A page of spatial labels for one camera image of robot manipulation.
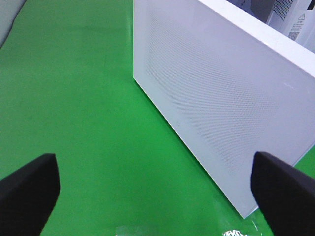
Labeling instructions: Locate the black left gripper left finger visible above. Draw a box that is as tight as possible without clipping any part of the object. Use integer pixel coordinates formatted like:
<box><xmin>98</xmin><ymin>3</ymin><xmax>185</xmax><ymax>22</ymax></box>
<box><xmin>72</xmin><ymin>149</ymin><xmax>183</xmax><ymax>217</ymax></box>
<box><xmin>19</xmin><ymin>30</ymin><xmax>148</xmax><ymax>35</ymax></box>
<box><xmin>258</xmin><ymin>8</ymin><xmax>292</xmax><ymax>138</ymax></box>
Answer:
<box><xmin>0</xmin><ymin>153</ymin><xmax>61</xmax><ymax>236</ymax></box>

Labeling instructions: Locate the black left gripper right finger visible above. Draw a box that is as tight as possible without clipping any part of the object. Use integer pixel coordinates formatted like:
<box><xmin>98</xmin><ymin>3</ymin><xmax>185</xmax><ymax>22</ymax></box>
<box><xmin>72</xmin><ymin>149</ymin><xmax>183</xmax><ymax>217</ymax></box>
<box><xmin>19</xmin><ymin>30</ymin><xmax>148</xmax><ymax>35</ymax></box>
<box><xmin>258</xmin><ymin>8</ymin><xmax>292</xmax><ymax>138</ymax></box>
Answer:
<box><xmin>250</xmin><ymin>151</ymin><xmax>315</xmax><ymax>236</ymax></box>

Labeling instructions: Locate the white microwave door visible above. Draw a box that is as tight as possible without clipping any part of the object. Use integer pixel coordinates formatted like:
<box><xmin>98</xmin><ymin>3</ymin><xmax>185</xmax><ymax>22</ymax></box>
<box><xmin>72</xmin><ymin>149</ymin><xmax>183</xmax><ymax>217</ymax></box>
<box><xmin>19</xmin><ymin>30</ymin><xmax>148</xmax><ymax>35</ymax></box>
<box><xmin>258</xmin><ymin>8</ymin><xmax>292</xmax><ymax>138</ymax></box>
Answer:
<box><xmin>133</xmin><ymin>0</ymin><xmax>315</xmax><ymax>218</ymax></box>

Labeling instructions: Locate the clear tape strip on table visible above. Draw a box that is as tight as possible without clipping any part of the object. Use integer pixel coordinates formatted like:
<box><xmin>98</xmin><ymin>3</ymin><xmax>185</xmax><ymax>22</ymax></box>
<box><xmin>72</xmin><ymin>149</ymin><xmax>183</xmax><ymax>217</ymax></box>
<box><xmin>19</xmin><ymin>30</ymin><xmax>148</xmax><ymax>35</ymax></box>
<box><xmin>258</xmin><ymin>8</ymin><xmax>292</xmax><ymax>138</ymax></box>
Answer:
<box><xmin>220</xmin><ymin>219</ymin><xmax>260</xmax><ymax>236</ymax></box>

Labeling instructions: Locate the white microwave oven body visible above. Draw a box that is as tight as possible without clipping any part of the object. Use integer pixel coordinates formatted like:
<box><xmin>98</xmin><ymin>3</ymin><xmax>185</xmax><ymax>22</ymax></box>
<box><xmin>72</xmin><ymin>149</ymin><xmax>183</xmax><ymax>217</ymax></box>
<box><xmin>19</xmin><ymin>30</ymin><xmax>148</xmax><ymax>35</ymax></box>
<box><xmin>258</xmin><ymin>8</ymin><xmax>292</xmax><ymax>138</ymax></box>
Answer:
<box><xmin>230</xmin><ymin>0</ymin><xmax>315</xmax><ymax>53</ymax></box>

